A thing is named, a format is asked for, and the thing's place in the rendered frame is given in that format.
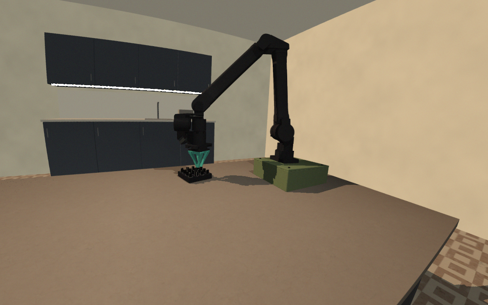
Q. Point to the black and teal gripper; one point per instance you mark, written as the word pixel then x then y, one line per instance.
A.
pixel 199 148

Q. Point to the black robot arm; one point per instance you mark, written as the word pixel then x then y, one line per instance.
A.
pixel 282 130

